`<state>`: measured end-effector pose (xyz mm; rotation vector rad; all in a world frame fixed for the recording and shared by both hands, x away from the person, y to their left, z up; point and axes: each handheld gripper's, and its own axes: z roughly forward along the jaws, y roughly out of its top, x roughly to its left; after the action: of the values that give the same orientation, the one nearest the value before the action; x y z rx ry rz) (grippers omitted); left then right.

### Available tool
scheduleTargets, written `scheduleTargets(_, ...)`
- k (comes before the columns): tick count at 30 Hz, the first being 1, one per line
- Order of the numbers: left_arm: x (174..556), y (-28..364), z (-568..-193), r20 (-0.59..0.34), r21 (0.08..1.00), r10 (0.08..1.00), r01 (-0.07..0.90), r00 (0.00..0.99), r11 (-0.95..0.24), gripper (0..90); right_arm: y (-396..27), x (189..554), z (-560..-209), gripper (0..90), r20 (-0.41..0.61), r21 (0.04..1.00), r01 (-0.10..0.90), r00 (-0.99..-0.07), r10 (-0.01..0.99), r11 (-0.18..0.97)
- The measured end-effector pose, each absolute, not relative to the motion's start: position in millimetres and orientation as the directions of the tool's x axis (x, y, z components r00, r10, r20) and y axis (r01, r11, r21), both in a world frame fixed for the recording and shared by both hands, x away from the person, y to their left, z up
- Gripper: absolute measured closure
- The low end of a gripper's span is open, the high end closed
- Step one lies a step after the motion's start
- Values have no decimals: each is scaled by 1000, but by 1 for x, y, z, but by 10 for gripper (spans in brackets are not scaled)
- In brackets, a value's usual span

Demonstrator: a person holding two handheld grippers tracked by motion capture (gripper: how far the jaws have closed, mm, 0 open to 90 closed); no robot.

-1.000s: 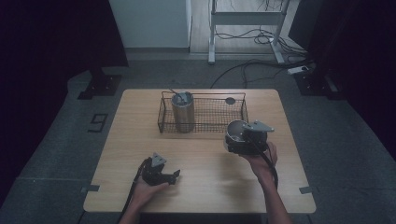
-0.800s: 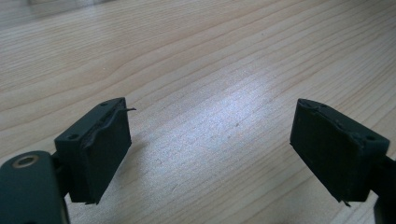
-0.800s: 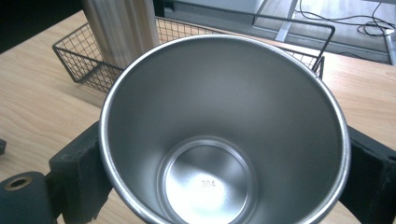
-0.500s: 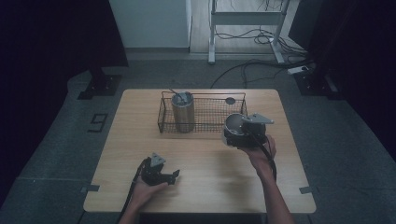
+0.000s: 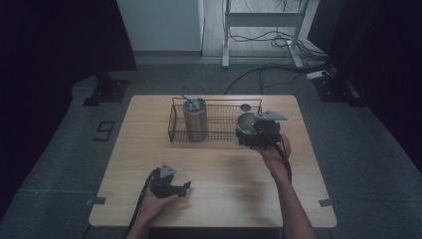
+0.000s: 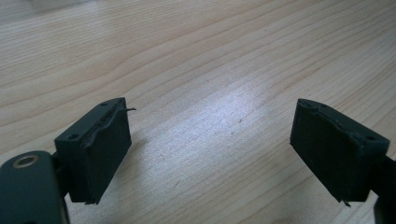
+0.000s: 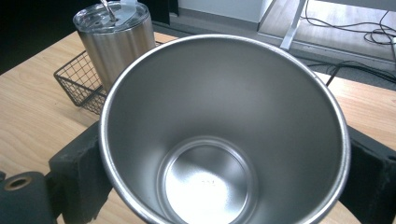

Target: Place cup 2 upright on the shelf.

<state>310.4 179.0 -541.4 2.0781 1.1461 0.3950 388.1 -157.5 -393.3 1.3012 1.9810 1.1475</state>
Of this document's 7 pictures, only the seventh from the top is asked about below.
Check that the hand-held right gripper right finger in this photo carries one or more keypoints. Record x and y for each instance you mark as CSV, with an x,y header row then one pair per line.
x,y
370,177

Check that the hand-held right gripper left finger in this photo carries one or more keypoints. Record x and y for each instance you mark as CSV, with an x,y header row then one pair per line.
x,y
79,174

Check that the steel tumbler with lid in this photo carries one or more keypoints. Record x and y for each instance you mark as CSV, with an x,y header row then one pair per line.
x,y
118,46

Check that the white desk frame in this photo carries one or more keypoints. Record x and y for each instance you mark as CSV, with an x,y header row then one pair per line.
x,y
294,21

